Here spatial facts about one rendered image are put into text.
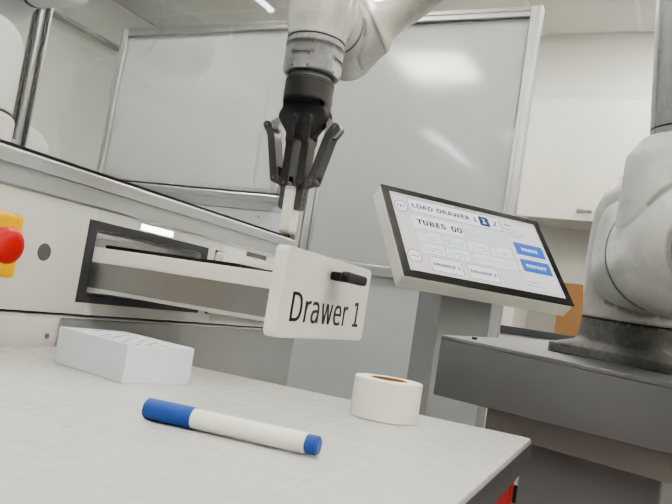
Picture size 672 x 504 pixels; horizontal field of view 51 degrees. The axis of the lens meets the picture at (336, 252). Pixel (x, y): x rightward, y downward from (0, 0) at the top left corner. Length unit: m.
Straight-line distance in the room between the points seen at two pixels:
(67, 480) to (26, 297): 0.58
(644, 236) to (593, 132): 3.50
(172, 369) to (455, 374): 0.45
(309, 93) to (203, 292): 0.34
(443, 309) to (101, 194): 1.06
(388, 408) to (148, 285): 0.39
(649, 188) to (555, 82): 4.00
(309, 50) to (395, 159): 1.73
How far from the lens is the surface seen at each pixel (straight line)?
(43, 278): 0.96
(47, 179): 0.96
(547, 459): 1.07
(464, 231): 1.90
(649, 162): 0.88
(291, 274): 0.85
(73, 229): 0.99
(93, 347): 0.76
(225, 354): 1.34
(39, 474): 0.40
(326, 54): 1.08
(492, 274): 1.84
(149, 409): 0.55
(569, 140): 4.33
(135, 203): 1.08
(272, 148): 1.09
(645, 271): 0.84
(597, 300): 1.07
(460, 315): 1.88
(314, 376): 2.82
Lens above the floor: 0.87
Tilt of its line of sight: 4 degrees up
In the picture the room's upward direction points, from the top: 9 degrees clockwise
